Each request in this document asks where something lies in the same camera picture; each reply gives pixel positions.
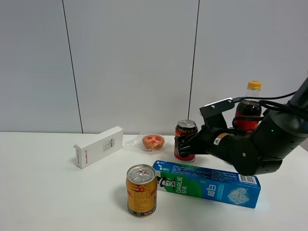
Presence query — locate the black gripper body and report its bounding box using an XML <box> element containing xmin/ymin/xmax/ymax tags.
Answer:
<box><xmin>192</xmin><ymin>126</ymin><xmax>235</xmax><ymax>158</ymax></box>

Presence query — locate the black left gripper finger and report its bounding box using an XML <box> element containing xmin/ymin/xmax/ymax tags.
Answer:
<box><xmin>176</xmin><ymin>134</ymin><xmax>200</xmax><ymax>158</ymax></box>

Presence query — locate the red drink can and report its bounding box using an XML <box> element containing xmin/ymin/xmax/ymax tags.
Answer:
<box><xmin>174</xmin><ymin>119</ymin><xmax>198</xmax><ymax>162</ymax></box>

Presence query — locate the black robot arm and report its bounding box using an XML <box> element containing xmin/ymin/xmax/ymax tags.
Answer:
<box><xmin>175</xmin><ymin>81</ymin><xmax>308</xmax><ymax>176</ymax></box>

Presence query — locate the wrapped fruit tart pastry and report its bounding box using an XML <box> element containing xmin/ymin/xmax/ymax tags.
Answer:
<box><xmin>124</xmin><ymin>132</ymin><xmax>174</xmax><ymax>154</ymax></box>

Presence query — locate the cola bottle yellow cap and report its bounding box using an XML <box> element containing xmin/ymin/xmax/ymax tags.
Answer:
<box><xmin>232</xmin><ymin>80</ymin><xmax>262</xmax><ymax>137</ymax></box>

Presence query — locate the blue Darlie toothpaste box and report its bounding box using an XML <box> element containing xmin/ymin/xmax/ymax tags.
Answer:
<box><xmin>153</xmin><ymin>160</ymin><xmax>261</xmax><ymax>208</ymax></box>

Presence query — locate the gold Red Bull can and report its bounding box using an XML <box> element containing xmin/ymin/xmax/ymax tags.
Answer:
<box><xmin>126</xmin><ymin>164</ymin><xmax>157</xmax><ymax>218</ymax></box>

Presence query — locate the white cardboard box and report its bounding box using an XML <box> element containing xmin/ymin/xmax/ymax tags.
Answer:
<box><xmin>74</xmin><ymin>126</ymin><xmax>124</xmax><ymax>169</ymax></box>

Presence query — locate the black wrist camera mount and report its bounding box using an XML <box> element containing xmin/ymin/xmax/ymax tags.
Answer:
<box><xmin>199</xmin><ymin>98</ymin><xmax>235</xmax><ymax>130</ymax></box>

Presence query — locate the black cable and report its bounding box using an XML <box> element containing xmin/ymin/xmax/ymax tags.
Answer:
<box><xmin>231</xmin><ymin>90</ymin><xmax>299</xmax><ymax>135</ymax></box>

